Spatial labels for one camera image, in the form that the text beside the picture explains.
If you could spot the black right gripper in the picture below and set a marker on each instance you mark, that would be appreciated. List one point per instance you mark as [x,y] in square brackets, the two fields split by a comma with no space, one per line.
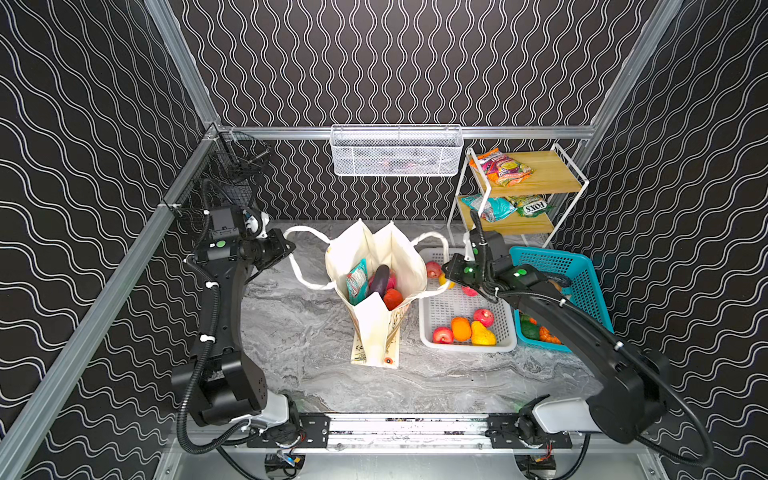
[459,267]

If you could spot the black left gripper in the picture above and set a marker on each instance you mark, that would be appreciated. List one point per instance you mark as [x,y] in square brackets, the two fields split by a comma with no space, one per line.
[275,246]

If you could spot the teal pink snack bag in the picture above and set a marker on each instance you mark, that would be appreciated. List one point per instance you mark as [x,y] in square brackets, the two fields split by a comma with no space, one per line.
[357,283]

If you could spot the red bell pepper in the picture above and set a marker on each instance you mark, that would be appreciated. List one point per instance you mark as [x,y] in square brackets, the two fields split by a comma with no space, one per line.
[392,299]

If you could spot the purple eggplant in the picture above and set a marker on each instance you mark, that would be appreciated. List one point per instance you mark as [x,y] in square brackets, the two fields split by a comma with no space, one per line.
[378,282]

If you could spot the cream canvas grocery bag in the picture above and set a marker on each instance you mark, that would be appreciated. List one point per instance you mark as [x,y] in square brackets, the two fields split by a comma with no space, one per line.
[376,328]

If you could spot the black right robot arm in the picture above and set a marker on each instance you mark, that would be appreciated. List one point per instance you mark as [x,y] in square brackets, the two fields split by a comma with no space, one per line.
[634,393]

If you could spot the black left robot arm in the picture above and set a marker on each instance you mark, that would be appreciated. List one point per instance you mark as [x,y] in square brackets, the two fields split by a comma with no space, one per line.
[220,389]

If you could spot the teal snack bag lower shelf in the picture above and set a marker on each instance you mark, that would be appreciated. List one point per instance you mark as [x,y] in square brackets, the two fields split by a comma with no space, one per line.
[491,210]

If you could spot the green white snack bag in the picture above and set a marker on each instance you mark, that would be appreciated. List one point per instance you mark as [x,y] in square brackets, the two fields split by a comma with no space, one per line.
[530,206]

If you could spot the orange snack bag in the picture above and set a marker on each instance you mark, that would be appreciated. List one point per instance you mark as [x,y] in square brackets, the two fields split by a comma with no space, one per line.
[501,169]

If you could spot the red apple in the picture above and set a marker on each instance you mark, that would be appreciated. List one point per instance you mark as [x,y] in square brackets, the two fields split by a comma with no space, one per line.
[469,291]
[443,335]
[484,316]
[433,270]

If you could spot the white wooden two-tier shelf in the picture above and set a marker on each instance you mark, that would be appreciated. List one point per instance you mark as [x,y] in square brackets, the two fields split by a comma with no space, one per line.
[520,194]

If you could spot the white plastic basket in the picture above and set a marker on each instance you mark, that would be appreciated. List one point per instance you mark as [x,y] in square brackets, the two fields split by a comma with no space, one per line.
[439,311]

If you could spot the orange crinkled fruit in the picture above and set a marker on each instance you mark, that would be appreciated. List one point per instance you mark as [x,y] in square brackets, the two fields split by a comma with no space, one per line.
[461,329]

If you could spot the yellow pear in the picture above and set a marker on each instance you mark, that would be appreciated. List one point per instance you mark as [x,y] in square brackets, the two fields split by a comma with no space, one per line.
[481,335]

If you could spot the green vegetable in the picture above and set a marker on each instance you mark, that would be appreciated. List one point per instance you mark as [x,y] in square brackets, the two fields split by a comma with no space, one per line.
[530,329]

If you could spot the orange pumpkin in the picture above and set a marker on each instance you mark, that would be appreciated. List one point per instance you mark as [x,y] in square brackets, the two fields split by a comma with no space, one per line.
[546,336]

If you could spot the teal plastic basket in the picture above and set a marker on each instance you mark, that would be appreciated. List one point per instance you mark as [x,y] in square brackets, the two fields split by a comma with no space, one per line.
[577,279]

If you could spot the black wire wall basket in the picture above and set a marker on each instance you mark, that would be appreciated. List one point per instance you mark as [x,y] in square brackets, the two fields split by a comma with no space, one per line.
[232,174]

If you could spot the white wire wall basket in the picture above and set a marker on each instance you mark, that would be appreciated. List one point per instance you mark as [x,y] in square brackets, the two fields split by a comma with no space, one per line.
[390,150]

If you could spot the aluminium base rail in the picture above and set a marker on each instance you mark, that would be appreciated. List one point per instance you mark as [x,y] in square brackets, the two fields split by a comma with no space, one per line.
[347,433]

